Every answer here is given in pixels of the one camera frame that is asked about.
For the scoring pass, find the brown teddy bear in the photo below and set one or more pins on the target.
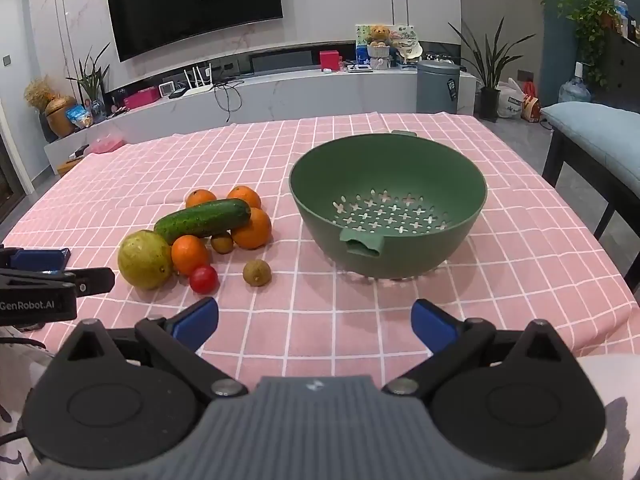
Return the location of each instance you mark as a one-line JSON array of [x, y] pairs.
[[380, 34]]

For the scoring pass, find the printed round fan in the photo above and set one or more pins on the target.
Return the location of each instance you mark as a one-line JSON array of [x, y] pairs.
[[407, 47]]

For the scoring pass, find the red box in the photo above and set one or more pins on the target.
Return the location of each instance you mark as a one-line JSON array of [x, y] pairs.
[[329, 59]]

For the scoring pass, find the white router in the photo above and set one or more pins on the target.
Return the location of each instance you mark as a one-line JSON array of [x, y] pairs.
[[197, 89]]

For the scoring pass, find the orange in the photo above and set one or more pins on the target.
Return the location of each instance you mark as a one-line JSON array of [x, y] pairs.
[[244, 195], [200, 197], [189, 256], [254, 230]]

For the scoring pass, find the red tomato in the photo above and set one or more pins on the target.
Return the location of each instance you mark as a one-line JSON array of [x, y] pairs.
[[204, 280]]

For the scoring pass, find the green plant glass vase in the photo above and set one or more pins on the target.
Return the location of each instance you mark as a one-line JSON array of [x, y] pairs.
[[92, 95]]

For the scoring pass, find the green colander bowl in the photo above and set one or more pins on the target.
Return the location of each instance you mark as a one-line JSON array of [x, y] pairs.
[[325, 195]]

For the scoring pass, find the white TV cabinet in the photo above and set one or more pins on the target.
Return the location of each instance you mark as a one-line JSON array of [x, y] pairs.
[[300, 97]]

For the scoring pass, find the pink plastic container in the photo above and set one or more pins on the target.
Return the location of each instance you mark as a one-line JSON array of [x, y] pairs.
[[106, 145]]

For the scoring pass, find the small brown round fruit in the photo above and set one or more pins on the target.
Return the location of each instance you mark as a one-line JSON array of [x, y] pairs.
[[257, 274], [222, 243]]

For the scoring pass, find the black flat television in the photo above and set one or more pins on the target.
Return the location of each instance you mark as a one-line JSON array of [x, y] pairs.
[[195, 5]]

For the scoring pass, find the orange red bag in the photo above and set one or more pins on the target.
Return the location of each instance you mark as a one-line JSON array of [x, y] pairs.
[[531, 105]]

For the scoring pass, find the pink box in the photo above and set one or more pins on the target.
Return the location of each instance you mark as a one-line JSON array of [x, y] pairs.
[[141, 98]]

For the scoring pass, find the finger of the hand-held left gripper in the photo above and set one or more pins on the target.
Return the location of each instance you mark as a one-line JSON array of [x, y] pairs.
[[40, 259], [95, 281]]

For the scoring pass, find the small white display device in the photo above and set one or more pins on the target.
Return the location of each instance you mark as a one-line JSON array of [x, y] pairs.
[[166, 90]]

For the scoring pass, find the pink checked tablecloth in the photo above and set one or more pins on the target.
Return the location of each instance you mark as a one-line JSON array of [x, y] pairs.
[[310, 320]]

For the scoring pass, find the green cucumber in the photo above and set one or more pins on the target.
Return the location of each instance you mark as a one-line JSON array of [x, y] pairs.
[[200, 220]]

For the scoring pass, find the green ivy plant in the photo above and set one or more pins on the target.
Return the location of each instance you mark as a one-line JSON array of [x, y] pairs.
[[590, 20]]

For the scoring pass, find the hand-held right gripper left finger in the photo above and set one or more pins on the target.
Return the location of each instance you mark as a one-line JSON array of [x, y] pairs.
[[197, 321]]

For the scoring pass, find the white plastic bag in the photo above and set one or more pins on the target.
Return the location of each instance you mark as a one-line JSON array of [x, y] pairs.
[[510, 100]]

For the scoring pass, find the blue water jug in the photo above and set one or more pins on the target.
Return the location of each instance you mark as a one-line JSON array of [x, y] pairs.
[[574, 92]]

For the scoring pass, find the light blue cushion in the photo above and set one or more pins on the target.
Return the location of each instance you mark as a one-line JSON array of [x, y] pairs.
[[600, 132]]

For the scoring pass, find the potted plant black pot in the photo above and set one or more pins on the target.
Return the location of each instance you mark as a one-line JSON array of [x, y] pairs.
[[490, 102]]

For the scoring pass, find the yellow-green pear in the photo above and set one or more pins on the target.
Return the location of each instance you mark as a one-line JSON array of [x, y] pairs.
[[144, 260]]

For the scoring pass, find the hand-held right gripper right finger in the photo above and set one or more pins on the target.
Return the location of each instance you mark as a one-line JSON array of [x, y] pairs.
[[432, 322]]

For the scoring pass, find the grey trash can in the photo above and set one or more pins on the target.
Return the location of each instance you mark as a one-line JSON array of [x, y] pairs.
[[437, 87]]

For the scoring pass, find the dried flowers wooden vase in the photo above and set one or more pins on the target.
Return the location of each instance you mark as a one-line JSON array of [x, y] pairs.
[[60, 115]]

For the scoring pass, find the dark cabinet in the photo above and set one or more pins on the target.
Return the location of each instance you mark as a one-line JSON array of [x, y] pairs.
[[622, 70]]

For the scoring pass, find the blue snack packets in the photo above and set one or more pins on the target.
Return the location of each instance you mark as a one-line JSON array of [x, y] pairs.
[[80, 116]]

